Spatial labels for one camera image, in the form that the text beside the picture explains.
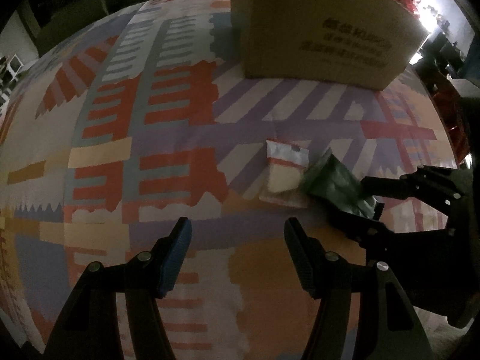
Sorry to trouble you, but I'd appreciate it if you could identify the dark green snack bag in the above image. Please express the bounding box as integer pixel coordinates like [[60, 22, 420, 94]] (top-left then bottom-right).
[[300, 148, 385, 220]]

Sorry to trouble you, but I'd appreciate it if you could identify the white red bread packet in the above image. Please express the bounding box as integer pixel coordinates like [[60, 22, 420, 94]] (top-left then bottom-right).
[[259, 140, 309, 209]]

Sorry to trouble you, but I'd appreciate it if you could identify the patchwork patterned tablecloth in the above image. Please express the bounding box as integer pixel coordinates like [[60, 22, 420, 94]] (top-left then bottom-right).
[[1, 0, 456, 359]]

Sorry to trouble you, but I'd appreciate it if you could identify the brown cardboard box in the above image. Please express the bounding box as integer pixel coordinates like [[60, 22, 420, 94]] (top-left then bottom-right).
[[231, 0, 428, 90]]

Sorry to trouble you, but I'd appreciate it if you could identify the white shelf unit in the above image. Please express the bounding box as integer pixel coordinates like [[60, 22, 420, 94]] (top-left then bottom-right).
[[1, 54, 24, 98]]

